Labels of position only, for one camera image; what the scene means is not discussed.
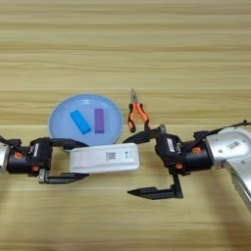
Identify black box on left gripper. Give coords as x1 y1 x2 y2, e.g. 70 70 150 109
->
28 139 43 161

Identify blue rectangular block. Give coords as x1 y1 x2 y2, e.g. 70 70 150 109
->
69 109 92 135

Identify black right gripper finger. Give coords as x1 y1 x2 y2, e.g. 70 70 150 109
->
126 185 176 201
122 124 165 145

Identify purple rectangular block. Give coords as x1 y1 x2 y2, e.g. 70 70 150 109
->
93 107 106 134

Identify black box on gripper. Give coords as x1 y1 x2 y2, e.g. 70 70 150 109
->
155 132 183 166
28 139 43 161

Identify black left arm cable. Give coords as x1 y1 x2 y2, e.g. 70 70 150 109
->
0 134 24 152

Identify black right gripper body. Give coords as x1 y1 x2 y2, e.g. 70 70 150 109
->
154 129 214 199

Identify light blue round plate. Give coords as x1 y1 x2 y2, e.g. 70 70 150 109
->
48 93 125 149

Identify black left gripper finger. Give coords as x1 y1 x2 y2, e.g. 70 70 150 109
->
49 137 90 149
44 172 90 185

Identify orange black needle-nose pliers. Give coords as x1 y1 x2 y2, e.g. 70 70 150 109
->
126 87 152 133

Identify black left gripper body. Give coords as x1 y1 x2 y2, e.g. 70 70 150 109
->
6 136 54 184

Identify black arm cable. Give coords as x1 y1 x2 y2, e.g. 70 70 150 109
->
192 120 251 140
0 134 24 152

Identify white rectangular device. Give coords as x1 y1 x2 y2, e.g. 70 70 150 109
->
69 142 141 175

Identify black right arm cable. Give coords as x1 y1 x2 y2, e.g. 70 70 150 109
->
192 120 251 140

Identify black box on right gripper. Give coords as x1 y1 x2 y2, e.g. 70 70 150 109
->
155 132 183 166

